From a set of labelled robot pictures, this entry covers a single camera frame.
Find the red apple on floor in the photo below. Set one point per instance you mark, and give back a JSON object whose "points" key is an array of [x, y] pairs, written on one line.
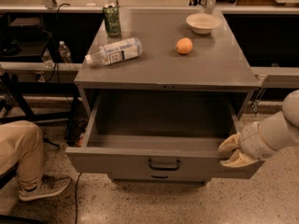
{"points": [[80, 142]]}

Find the grey drawer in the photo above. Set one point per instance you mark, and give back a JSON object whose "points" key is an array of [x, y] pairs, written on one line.
{"points": [[166, 178], [158, 132]]}

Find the white bowl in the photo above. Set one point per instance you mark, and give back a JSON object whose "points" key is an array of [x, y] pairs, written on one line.
{"points": [[202, 23]]}

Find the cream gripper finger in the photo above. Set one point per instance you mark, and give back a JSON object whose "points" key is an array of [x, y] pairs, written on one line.
{"points": [[239, 159], [230, 144]]}

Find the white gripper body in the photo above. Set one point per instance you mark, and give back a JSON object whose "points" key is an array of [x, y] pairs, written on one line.
{"points": [[250, 143]]}

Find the green drink can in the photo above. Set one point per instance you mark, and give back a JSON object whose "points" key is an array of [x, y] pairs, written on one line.
{"points": [[112, 19]]}

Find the person's leg khaki trousers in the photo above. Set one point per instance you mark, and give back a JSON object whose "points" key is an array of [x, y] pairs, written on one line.
{"points": [[21, 142]]}

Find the clear plastic water bottle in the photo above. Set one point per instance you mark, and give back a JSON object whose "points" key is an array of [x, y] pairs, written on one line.
{"points": [[115, 52]]}

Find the small water bottle background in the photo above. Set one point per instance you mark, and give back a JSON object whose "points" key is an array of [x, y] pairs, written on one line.
{"points": [[65, 52]]}

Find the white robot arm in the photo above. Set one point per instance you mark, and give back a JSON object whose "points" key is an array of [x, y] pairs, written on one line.
{"points": [[282, 129]]}

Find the grey top drawer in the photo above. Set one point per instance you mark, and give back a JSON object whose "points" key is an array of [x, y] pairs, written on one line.
{"points": [[158, 132]]}

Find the grey bottom drawer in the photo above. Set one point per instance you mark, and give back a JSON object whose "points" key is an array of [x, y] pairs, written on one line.
{"points": [[166, 178]]}

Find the grey sneaker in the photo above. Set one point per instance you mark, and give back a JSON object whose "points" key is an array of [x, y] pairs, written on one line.
{"points": [[50, 186]]}

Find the grey metal drawer cabinet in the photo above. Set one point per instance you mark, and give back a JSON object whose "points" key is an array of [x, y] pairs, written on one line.
{"points": [[216, 64]]}

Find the orange fruit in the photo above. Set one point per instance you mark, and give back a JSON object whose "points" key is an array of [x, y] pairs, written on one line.
{"points": [[184, 46]]}

